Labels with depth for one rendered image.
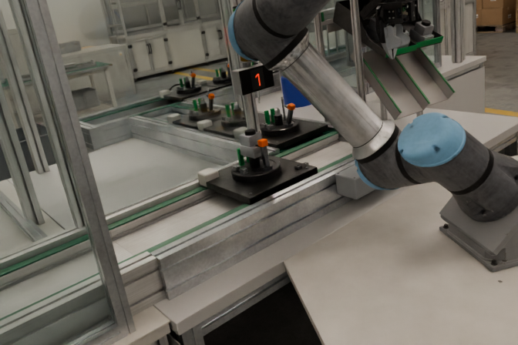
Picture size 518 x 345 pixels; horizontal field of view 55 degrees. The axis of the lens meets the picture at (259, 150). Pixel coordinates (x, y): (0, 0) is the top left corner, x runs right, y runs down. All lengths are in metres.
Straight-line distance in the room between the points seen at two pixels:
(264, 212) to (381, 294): 0.34
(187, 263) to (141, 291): 0.11
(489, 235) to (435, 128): 0.25
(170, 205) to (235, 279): 0.33
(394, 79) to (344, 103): 0.75
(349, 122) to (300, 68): 0.15
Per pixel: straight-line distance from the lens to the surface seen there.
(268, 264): 1.16
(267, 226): 1.21
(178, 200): 1.37
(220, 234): 1.13
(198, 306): 1.07
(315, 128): 1.72
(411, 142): 1.03
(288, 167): 1.39
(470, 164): 1.03
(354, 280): 1.08
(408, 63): 1.89
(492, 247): 1.09
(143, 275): 1.08
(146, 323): 1.07
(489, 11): 10.43
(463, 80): 3.15
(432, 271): 1.10
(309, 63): 1.02
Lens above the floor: 1.46
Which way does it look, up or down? 18 degrees down
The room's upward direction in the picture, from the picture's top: 9 degrees counter-clockwise
